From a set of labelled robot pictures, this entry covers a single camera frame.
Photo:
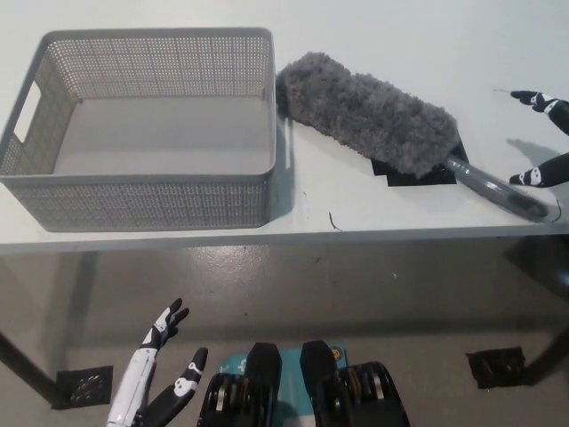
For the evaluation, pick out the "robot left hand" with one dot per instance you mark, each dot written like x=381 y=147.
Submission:
x=133 y=387

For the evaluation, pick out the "black tape patch on desk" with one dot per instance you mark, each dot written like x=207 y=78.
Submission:
x=438 y=179

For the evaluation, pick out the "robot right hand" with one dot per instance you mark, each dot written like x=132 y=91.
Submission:
x=544 y=104

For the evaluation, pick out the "grey perforated plastic basket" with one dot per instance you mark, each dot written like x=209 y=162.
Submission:
x=133 y=200

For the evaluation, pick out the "dark table leg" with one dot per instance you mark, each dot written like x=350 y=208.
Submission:
x=26 y=364
x=549 y=358

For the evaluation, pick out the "grey fluffy duster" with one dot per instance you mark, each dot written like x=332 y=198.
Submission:
x=369 y=120

